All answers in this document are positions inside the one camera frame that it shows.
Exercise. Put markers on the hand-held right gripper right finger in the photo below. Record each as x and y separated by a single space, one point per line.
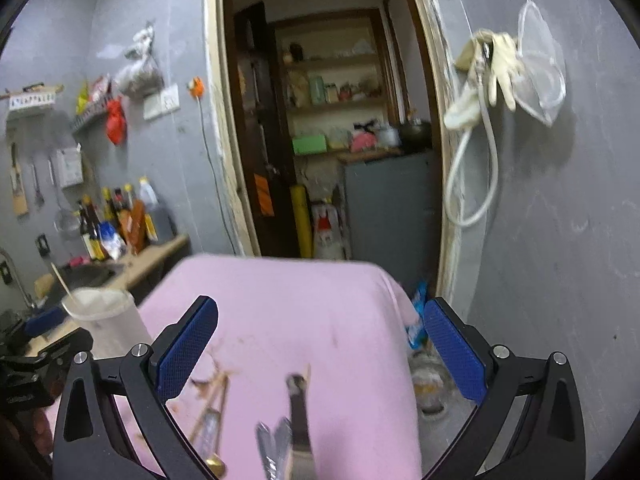
455 350

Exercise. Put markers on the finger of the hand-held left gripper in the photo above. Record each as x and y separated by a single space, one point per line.
45 321
70 345

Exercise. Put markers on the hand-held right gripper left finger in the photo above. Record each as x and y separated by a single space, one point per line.
187 345

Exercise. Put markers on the white utensil holder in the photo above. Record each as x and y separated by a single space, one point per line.
107 325

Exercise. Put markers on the plain silver spoon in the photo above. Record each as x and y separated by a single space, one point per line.
301 425

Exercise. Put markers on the glass jar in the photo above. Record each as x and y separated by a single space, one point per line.
430 380

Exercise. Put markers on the wooden chopstick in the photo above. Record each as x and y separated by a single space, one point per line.
62 281

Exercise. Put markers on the metal faucet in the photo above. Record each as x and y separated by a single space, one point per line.
17 280

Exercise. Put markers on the blue snack packet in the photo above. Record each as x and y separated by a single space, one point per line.
416 310

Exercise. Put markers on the black sink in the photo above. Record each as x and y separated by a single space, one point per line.
85 280

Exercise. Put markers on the gold spoon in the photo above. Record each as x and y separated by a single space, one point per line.
212 425

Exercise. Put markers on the row of sauce bottles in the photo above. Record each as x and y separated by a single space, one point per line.
107 225

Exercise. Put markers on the pink floral cloth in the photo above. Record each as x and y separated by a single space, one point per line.
300 310

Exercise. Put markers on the ornate silver spoon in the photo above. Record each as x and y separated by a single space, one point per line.
266 452

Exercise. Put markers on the hanging metal tool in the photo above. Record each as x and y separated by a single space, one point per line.
37 187

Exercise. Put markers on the hanging wooden spatula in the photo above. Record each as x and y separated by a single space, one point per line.
19 185

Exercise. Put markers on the large oil bottle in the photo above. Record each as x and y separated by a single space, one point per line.
155 210

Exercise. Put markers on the grey cabinet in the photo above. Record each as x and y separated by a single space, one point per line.
390 210

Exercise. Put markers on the yellow roll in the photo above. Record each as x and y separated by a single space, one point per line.
301 220

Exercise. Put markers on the white and red sack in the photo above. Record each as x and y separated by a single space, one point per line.
327 232

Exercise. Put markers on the red bag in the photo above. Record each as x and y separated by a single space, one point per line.
115 122

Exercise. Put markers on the black pot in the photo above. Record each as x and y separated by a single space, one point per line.
415 132

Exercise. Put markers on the metal pot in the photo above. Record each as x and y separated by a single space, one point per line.
387 136

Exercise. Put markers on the dark wooden door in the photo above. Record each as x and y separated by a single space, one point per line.
260 125

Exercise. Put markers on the green box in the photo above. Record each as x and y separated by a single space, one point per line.
309 145

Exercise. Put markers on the hanging filled plastic bag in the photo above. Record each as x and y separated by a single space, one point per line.
137 72

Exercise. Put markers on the wooden shelf unit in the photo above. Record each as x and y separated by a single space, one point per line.
332 105

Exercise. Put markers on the clear plastic bag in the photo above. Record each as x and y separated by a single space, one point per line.
542 75

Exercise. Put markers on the cream rubber gloves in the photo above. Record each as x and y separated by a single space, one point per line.
502 60

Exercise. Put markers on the black wall socket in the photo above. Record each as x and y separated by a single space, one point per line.
42 243
6 271

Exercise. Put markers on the white wall box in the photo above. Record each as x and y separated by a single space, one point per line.
68 167

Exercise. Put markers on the metal wall rack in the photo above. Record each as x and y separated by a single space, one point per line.
92 119

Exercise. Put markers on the wall knife rack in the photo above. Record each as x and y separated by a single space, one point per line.
32 100

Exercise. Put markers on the white wall socket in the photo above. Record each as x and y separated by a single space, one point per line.
162 101

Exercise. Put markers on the orange wall plug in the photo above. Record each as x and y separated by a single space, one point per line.
196 86

